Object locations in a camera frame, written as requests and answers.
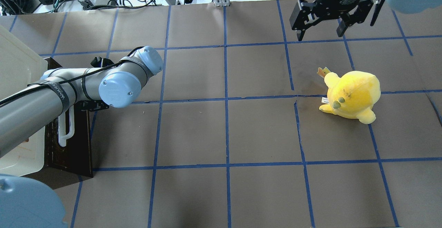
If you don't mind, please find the dark wooden drawer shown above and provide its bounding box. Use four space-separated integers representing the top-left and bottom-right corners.
43 57 94 178

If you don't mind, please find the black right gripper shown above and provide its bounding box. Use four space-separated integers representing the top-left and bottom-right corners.
289 0 374 41

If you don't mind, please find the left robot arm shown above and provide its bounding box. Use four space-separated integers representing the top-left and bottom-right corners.
1 46 164 228

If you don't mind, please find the yellow plush dinosaur toy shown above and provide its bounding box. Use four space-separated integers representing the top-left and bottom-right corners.
317 67 381 124

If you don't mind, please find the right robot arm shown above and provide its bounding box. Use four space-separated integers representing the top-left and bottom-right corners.
289 0 442 41

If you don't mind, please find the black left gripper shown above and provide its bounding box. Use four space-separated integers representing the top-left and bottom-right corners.
76 56 114 112

